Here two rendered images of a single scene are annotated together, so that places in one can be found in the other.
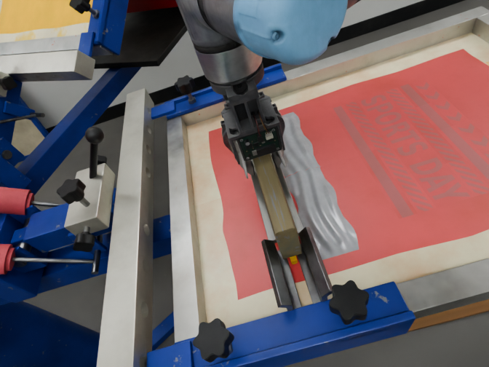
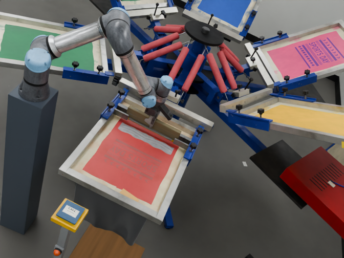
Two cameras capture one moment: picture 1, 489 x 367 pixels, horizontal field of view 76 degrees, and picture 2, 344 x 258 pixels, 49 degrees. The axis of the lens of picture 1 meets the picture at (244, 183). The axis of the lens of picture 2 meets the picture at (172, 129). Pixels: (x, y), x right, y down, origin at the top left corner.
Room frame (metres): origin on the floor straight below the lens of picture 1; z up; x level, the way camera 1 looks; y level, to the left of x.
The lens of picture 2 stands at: (0.39, -1.84, 2.54)
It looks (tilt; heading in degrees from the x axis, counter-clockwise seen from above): 40 degrees down; 87
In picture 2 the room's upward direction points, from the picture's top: 25 degrees clockwise
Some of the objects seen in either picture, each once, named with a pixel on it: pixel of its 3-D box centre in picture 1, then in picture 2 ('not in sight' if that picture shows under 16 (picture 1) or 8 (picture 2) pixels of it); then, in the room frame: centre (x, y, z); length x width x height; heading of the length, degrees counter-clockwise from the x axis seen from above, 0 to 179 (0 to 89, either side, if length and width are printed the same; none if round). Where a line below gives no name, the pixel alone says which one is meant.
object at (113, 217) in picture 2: not in sight; (108, 209); (0.33, -0.54, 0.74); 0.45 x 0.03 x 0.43; 174
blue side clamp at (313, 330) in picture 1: (289, 336); (113, 107); (0.11, 0.02, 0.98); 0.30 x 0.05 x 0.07; 84
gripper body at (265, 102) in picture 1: (247, 110); (155, 106); (0.36, -0.04, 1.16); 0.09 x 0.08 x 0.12; 174
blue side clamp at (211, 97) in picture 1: (226, 100); (192, 146); (0.67, -0.04, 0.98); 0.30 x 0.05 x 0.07; 84
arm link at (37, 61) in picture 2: not in sight; (37, 65); (-0.24, -0.37, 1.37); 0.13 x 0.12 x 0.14; 108
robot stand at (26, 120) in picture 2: not in sight; (25, 166); (-0.24, -0.38, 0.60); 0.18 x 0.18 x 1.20; 88
